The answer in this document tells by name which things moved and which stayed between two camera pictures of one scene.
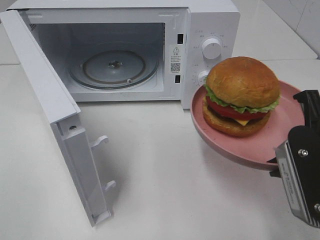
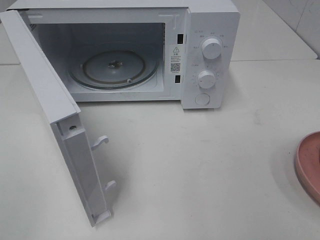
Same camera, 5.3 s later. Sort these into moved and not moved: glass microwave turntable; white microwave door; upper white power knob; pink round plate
Moved: pink round plate
Not moved: glass microwave turntable; upper white power knob; white microwave door
